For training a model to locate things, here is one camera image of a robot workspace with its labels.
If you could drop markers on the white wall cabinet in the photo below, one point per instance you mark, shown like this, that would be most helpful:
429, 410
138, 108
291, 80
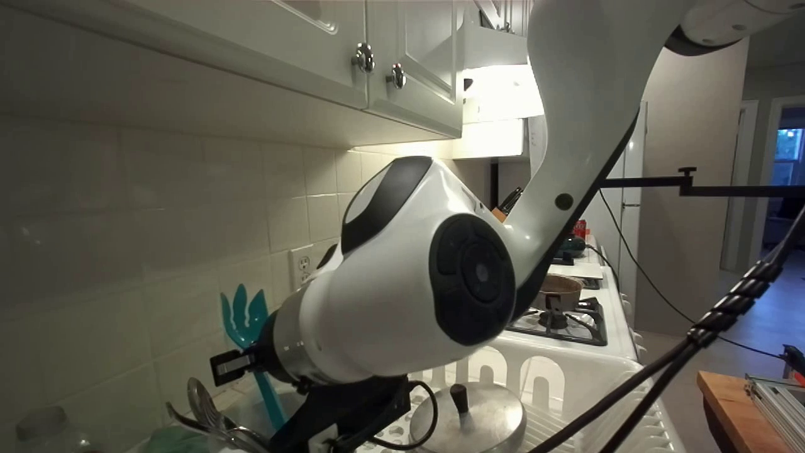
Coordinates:
211, 76

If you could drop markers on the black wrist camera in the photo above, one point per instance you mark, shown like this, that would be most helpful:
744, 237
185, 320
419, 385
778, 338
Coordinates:
382, 402

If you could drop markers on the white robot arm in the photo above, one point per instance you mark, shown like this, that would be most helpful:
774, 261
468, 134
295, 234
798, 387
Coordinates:
393, 291

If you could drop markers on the blue plastic fork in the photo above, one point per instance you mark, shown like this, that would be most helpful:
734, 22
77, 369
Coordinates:
243, 322

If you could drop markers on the brown box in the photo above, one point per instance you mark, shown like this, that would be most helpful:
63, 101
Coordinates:
563, 289

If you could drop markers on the white gas stove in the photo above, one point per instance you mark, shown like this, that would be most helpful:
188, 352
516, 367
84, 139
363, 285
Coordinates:
619, 322

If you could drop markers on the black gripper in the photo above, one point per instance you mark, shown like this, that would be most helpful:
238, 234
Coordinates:
316, 415

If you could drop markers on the metal robot mounting plate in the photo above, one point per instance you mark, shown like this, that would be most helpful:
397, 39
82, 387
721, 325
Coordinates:
780, 405

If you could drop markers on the white plastic dish rack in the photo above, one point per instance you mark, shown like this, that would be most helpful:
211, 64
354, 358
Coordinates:
606, 385

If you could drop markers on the black stove grate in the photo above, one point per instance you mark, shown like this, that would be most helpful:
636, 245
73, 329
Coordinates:
579, 328

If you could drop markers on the metal cabinet knob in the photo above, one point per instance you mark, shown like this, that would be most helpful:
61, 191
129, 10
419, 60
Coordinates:
397, 76
363, 56

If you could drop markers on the stainless steel utensil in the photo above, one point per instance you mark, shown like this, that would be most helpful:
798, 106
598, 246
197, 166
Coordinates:
203, 402

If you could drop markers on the white range hood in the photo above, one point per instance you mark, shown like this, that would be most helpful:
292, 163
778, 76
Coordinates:
495, 127

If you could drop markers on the wooden board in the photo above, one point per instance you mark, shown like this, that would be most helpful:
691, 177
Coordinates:
731, 410

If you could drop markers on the white wall outlet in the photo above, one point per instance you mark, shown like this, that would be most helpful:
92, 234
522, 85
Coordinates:
302, 268

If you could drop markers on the long black jointed mount arm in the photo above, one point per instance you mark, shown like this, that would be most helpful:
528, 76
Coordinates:
738, 190

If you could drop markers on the steel pot lid black knob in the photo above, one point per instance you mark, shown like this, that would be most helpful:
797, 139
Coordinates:
486, 417

